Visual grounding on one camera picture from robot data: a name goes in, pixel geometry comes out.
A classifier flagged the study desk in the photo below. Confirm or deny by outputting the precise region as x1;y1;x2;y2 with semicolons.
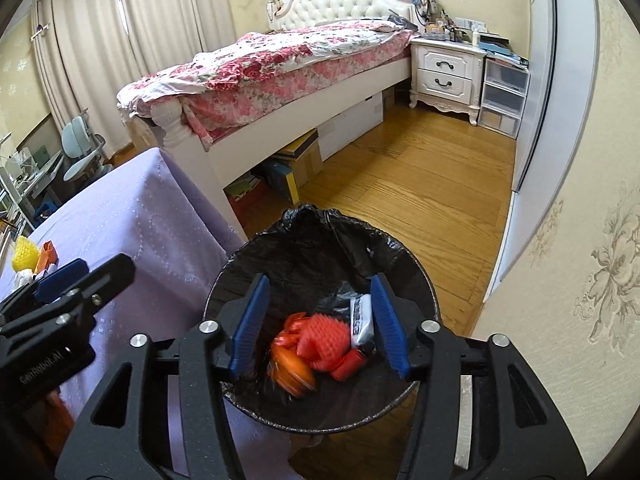
0;132;66;231

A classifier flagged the yellow foam fruit net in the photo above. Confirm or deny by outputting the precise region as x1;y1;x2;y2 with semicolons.
12;237;41;272

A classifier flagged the white storage box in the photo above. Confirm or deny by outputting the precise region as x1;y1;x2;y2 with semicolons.
317;91;385;161

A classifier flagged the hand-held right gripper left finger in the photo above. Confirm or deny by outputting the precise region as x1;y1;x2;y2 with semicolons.
55;273;271;480

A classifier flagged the white nightstand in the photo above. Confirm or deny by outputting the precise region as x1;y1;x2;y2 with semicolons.
409;37;487;126

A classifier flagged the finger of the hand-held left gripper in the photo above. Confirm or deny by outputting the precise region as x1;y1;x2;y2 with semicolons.
0;254;137;338
0;259;90;323

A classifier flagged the trash bin with black liner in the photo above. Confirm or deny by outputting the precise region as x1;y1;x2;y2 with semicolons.
202;203;441;433

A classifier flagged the cardboard box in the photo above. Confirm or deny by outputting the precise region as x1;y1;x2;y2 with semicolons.
272;129;325;188

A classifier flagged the clear plastic drawer unit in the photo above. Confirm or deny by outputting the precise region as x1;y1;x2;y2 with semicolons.
477;57;531;138

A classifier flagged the red plastic bag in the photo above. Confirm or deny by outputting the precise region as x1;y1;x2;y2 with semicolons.
272;312;308;348

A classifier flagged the pink floral quilt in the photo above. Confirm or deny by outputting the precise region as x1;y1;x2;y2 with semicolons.
117;17;418;141

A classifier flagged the beige curtain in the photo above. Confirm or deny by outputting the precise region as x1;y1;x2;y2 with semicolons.
30;0;238;171

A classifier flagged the white printed wrapper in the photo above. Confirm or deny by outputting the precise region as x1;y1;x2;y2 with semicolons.
348;294;376;348

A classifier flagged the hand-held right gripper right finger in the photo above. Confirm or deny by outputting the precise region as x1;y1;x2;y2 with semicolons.
370;272;586;480

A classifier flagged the bed with floral quilt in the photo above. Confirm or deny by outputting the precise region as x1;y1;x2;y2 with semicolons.
117;0;431;243

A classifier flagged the purple tablecloth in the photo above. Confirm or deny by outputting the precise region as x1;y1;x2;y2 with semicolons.
0;147;296;480

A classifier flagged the red twisted wrapper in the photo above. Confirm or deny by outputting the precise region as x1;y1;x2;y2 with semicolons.
331;349;363;382

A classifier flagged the light blue desk chair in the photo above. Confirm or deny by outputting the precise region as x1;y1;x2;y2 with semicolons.
62;116;113;183

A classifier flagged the sliding wardrobe door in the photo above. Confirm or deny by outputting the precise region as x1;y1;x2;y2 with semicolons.
482;0;601;306

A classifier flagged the orange paper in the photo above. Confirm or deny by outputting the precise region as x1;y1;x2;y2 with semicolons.
36;241;60;275
270;345;318;398

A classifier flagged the blue box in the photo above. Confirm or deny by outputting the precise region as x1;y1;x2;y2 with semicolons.
262;160;303;201

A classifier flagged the red foam fruit net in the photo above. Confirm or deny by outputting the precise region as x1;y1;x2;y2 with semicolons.
297;314;352;372

